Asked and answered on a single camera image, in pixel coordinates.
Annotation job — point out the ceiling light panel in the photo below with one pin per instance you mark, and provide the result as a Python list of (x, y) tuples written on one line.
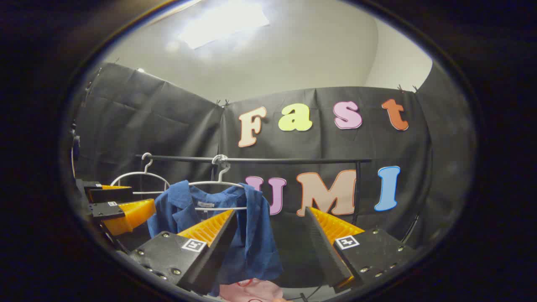
[(222, 23)]

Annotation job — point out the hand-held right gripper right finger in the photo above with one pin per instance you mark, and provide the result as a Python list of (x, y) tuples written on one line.
[(325, 251)]

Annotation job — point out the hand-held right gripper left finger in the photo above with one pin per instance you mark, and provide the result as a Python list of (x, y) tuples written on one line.
[(218, 251)]

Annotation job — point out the white clothes hanger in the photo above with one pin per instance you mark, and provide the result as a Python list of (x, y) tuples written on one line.
[(138, 173), (218, 183)]

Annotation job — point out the black clothes rack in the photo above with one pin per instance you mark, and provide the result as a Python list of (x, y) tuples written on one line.
[(293, 160)]

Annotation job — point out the black backdrop cloth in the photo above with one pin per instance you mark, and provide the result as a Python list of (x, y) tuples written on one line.
[(323, 142)]

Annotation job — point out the blue shirt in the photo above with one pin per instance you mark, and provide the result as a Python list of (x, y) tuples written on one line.
[(256, 235)]

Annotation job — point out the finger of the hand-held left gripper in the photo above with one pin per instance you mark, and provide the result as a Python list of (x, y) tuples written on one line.
[(109, 193), (105, 209)]

